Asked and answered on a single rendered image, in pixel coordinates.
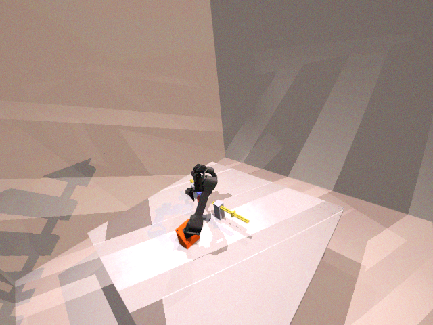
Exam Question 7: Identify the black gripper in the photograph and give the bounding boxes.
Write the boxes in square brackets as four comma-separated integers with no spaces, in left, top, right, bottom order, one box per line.
[185,182,202,201]

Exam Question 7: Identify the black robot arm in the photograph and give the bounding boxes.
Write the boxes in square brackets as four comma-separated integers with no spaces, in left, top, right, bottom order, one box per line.
[182,164,218,239]

